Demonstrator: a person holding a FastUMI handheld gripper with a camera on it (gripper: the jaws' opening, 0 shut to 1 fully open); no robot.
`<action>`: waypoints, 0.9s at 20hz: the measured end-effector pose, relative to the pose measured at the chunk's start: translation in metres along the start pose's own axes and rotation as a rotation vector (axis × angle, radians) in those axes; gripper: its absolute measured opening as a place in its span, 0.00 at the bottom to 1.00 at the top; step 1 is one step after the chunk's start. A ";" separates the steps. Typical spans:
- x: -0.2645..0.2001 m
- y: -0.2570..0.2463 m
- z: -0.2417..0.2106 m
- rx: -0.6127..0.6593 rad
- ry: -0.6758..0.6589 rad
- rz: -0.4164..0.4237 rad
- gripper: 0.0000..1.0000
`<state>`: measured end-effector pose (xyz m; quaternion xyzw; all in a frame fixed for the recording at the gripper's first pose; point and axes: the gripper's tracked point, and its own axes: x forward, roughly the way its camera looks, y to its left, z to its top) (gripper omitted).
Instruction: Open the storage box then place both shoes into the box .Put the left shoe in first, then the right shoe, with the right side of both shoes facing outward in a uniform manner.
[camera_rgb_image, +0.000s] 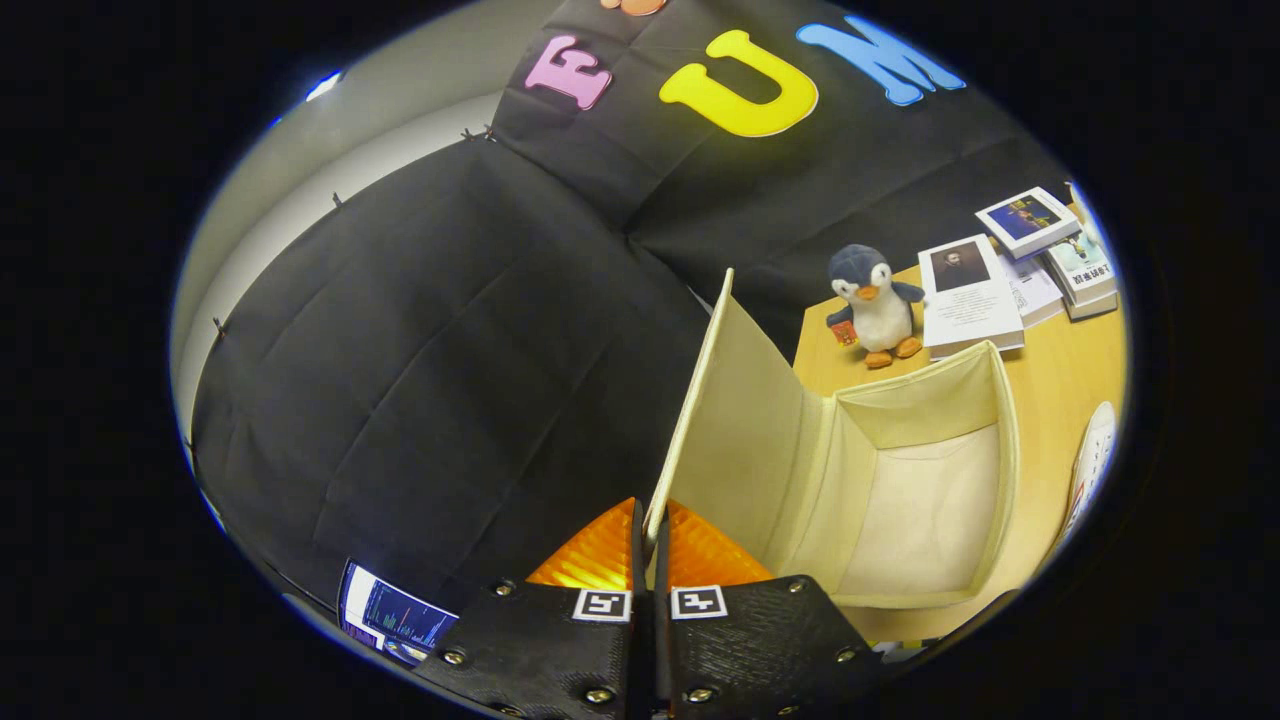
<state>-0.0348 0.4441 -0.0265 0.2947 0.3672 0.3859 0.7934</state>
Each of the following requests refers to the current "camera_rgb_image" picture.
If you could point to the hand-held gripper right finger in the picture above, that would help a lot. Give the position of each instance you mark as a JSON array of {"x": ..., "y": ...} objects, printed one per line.
[{"x": 750, "y": 640}]

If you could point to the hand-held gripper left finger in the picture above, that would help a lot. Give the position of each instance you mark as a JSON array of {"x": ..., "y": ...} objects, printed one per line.
[{"x": 540, "y": 640}]

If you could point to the beige fabric storage box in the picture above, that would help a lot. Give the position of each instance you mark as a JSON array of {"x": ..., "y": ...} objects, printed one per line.
[{"x": 920, "y": 520}]

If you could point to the white canvas shoe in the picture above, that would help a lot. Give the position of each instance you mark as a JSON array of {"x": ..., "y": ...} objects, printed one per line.
[{"x": 1095, "y": 450}]

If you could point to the computer screen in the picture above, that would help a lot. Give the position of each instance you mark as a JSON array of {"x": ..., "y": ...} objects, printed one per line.
[{"x": 400, "y": 615}]

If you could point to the black backdrop cloth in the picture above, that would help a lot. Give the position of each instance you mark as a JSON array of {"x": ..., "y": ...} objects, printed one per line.
[{"x": 400, "y": 350}]

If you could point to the penguin plush toy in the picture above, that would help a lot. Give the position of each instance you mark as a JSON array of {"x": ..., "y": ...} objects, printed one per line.
[{"x": 878, "y": 310}]

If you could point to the portrait cover book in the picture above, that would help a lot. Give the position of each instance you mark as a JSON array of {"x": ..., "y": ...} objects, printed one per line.
[{"x": 970, "y": 305}]

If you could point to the plain white book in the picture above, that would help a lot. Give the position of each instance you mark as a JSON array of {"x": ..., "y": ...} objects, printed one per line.
[{"x": 1032, "y": 290}]

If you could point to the grey book under stack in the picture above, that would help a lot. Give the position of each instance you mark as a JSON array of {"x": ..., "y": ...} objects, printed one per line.
[{"x": 1095, "y": 308}]

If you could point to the teal cover book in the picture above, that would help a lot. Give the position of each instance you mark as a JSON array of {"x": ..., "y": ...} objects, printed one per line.
[{"x": 1082, "y": 268}]

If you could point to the blue picture cover book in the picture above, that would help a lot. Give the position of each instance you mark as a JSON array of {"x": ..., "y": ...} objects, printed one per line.
[{"x": 1025, "y": 220}]

